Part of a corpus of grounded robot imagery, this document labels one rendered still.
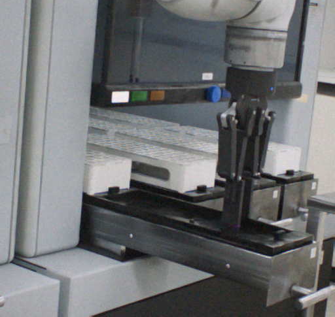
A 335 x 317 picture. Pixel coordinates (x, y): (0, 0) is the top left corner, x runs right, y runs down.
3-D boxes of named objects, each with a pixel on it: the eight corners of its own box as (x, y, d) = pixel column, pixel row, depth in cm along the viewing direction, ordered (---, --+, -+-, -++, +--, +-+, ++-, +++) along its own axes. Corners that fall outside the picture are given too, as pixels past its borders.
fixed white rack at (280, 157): (157, 155, 186) (159, 127, 185) (184, 151, 194) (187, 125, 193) (274, 182, 168) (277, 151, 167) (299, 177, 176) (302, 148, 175)
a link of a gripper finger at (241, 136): (258, 108, 127) (252, 108, 125) (245, 182, 127) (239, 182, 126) (235, 105, 129) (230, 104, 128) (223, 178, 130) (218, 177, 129)
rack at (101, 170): (-31, 168, 154) (-29, 134, 153) (12, 163, 162) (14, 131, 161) (89, 202, 136) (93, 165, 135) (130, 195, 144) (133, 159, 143)
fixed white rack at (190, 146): (110, 161, 174) (112, 131, 173) (141, 157, 182) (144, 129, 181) (231, 191, 156) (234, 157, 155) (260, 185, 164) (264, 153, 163)
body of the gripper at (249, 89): (246, 65, 133) (240, 123, 134) (215, 64, 126) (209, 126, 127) (288, 70, 128) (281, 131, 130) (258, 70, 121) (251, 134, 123)
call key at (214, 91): (205, 102, 150) (207, 85, 150) (214, 102, 152) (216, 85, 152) (211, 103, 149) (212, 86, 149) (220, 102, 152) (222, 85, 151)
